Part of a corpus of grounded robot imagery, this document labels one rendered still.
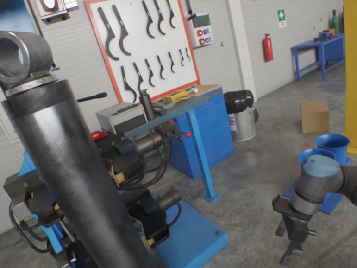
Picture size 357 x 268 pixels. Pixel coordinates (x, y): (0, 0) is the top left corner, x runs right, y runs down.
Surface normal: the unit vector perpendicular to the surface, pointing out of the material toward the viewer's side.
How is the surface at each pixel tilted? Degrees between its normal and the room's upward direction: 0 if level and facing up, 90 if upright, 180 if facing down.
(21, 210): 90
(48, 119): 90
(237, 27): 90
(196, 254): 0
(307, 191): 72
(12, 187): 90
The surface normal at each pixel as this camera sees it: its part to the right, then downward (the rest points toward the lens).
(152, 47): 0.55, 0.18
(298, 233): -0.24, 0.33
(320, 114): -0.40, 0.45
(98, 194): 0.80, 0.02
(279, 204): 0.17, -0.92
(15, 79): -0.02, 0.39
